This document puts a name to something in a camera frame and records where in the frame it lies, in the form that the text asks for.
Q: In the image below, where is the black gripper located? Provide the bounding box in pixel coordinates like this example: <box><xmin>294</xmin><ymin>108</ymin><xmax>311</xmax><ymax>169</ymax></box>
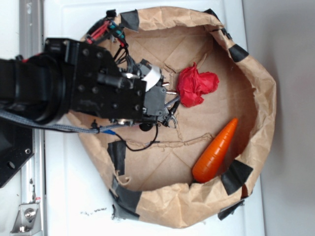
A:
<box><xmin>44</xmin><ymin>38</ymin><xmax>178</xmax><ymax>129</ymax></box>

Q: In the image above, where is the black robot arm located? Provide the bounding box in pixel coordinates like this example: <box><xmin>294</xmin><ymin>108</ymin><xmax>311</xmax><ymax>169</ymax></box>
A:
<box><xmin>0</xmin><ymin>38</ymin><xmax>180</xmax><ymax>131</ymax></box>

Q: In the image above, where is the red crumpled paper ball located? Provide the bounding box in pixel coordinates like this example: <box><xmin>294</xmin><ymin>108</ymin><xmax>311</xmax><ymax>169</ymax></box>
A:
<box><xmin>176</xmin><ymin>62</ymin><xmax>220</xmax><ymax>108</ymax></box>

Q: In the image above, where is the brown paper bag tray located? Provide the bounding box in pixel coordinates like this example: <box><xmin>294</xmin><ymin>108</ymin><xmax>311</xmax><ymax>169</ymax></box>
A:
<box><xmin>79</xmin><ymin>6</ymin><xmax>276</xmax><ymax>228</ymax></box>

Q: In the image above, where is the orange plastic carrot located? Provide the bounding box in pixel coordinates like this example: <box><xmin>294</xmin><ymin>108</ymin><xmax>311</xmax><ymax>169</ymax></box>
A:
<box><xmin>192</xmin><ymin>118</ymin><xmax>238</xmax><ymax>183</ymax></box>

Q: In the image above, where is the red and black wire bundle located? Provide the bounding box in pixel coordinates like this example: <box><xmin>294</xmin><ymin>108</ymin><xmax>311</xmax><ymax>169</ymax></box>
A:
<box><xmin>85</xmin><ymin>9</ymin><xmax>130</xmax><ymax>61</ymax></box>

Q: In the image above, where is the thin black wire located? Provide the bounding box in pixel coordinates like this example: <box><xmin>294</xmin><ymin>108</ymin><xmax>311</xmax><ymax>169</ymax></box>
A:
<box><xmin>114</xmin><ymin>124</ymin><xmax>160</xmax><ymax>152</ymax></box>

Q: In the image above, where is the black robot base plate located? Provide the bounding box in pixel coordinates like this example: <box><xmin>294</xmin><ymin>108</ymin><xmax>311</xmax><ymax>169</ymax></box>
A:
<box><xmin>0</xmin><ymin>120</ymin><xmax>33</xmax><ymax>188</ymax></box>

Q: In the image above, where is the aluminium frame rail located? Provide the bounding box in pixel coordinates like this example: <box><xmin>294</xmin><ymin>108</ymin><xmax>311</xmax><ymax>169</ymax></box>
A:
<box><xmin>19</xmin><ymin>0</ymin><xmax>47</xmax><ymax>236</ymax></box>

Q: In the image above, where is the metal corner bracket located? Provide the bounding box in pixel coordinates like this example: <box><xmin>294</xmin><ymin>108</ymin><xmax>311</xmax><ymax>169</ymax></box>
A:
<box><xmin>10</xmin><ymin>203</ymin><xmax>41</xmax><ymax>236</ymax></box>

